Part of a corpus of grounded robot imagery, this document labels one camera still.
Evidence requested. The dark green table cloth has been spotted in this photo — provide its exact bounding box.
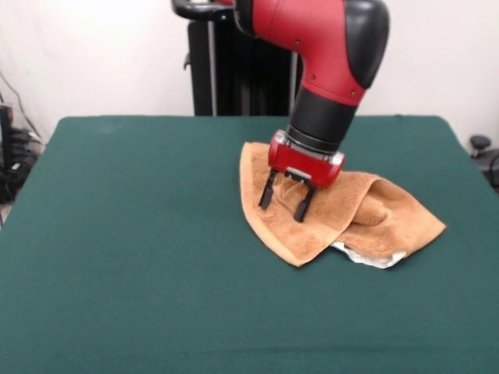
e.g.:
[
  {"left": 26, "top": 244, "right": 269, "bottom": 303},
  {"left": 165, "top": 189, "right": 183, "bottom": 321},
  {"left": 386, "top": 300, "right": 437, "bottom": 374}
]
[{"left": 0, "top": 115, "right": 499, "bottom": 374}]

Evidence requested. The orange terry towel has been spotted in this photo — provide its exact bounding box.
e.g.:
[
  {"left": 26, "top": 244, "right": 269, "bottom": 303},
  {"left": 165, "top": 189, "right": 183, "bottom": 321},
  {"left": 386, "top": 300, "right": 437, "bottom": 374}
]
[{"left": 238, "top": 140, "right": 448, "bottom": 270}]

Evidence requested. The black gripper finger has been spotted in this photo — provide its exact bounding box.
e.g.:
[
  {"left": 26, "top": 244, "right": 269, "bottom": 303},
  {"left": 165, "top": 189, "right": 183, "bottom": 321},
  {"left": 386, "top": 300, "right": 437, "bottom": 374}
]
[
  {"left": 292, "top": 185, "right": 317, "bottom": 224},
  {"left": 258, "top": 168, "right": 281, "bottom": 212}
]

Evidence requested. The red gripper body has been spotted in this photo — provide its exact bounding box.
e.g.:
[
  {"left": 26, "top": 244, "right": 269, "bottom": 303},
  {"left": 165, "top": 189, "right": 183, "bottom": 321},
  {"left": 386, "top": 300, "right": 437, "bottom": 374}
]
[{"left": 267, "top": 130, "right": 347, "bottom": 190}]

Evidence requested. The black office chair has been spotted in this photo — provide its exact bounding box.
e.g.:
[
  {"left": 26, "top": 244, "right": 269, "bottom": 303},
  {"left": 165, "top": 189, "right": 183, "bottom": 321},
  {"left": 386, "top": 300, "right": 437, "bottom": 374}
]
[{"left": 469, "top": 134, "right": 499, "bottom": 185}]

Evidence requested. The black electronics with cables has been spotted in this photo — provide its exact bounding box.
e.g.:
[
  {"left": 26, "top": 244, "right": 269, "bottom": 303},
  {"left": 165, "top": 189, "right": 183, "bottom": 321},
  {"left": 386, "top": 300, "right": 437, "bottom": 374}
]
[{"left": 0, "top": 69, "right": 46, "bottom": 206}]

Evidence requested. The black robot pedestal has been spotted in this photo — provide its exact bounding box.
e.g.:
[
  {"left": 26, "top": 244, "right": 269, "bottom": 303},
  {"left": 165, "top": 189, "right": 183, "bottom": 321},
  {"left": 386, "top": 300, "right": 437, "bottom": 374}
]
[{"left": 170, "top": 0, "right": 313, "bottom": 117}]

